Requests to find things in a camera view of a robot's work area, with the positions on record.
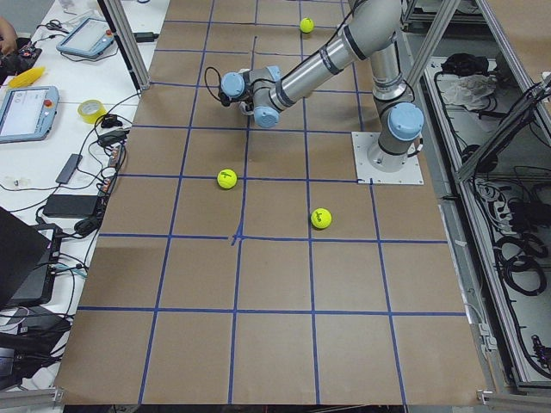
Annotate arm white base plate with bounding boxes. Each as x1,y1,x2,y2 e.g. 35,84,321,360
351,132,424,185

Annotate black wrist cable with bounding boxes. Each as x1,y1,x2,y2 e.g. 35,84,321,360
203,65,225,104

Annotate aluminium frame post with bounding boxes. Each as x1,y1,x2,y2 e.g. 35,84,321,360
97,0,150,92

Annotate far teach pendant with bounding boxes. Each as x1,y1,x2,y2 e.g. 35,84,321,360
56,17,115,59

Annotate black laptop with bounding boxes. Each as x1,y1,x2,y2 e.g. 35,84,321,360
1,209,61,309

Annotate yellow banana toy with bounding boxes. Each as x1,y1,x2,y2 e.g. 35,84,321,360
7,66,46,89

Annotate teach pendant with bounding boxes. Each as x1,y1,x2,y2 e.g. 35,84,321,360
56,17,115,59
1,86,59,144

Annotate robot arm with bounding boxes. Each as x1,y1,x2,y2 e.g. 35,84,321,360
216,0,424,172

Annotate black power adapter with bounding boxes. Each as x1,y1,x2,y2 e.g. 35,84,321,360
43,194,98,218

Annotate far Wilson tennis ball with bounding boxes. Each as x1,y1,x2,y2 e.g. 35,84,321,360
310,207,332,230

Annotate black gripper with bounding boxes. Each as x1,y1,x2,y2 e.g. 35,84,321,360
218,88,240,107

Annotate near teach pendant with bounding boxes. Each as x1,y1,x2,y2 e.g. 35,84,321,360
1,86,59,144

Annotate white crumpled cloth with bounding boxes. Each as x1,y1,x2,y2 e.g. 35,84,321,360
443,74,497,111

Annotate grey USB hub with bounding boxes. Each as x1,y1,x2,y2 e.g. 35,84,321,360
55,153,83,184

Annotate small black adapter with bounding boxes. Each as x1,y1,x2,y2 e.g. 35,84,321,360
133,32,158,43

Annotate black scissors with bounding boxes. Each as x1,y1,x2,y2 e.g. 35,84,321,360
44,19,69,34

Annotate clear tennis ball can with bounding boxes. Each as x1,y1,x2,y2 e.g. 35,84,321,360
238,102,254,116

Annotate black cable coils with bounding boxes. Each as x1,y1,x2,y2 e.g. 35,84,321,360
492,234,550,298

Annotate near Wilson tennis ball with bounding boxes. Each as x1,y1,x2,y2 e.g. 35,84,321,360
217,169,238,189

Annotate wilson tennis ball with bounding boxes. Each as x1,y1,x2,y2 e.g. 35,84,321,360
310,207,332,230
217,169,238,189

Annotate person hand at table edge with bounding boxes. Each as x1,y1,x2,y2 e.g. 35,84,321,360
0,16,17,55

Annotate yellow tape roll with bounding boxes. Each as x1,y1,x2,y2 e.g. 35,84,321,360
77,99,107,124

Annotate centre Head tennis ball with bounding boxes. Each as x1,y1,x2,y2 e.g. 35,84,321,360
300,17,315,34

